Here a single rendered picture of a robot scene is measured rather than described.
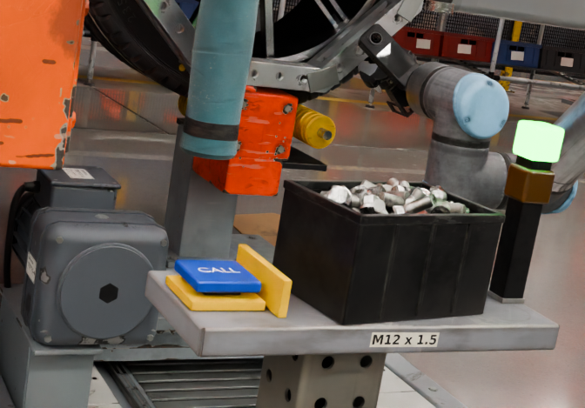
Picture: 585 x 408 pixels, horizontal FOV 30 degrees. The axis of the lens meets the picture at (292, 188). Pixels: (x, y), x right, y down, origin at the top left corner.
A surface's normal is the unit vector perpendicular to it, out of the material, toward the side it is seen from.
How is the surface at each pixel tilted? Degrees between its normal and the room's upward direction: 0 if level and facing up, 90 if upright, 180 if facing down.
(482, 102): 85
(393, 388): 0
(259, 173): 90
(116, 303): 90
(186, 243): 90
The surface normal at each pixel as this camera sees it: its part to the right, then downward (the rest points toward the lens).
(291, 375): -0.89, -0.05
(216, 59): -0.12, 0.22
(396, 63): 0.11, -0.18
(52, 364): 0.42, 0.26
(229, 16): 0.11, 0.18
